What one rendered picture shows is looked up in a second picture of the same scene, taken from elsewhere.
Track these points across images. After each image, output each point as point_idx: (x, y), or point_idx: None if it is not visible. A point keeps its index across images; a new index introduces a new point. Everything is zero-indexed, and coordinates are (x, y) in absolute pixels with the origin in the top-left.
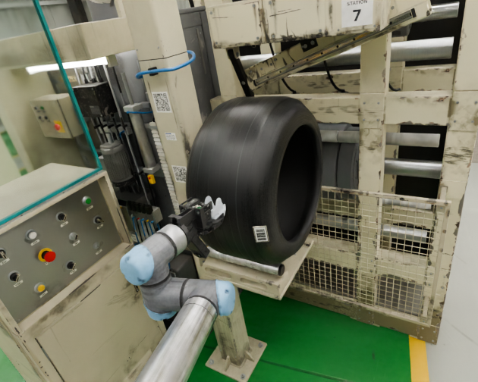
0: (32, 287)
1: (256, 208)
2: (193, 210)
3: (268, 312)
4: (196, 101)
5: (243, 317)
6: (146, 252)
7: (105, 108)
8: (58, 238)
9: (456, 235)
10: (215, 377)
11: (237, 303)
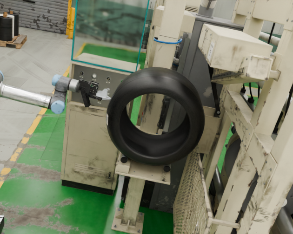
0: None
1: (110, 106)
2: (87, 82)
3: (166, 232)
4: (169, 65)
5: (156, 219)
6: (59, 77)
7: None
8: (102, 85)
9: None
10: (110, 214)
11: (139, 189)
